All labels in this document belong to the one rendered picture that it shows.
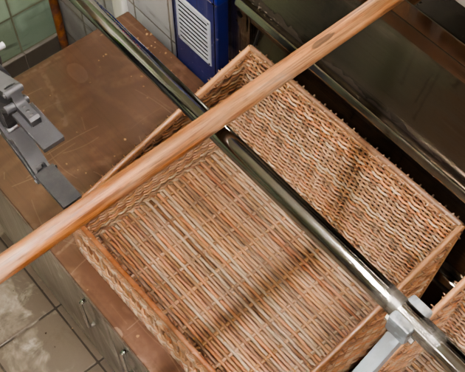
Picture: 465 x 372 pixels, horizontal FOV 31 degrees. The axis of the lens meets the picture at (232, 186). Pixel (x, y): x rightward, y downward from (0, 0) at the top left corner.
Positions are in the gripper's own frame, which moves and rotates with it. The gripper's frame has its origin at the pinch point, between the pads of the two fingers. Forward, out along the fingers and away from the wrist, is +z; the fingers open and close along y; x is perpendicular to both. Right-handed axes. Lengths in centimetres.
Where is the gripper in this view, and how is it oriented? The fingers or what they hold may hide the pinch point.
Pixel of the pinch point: (59, 170)
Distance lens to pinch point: 108.0
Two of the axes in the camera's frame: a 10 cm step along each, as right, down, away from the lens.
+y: 0.0, 5.3, 8.5
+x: -7.5, 5.6, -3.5
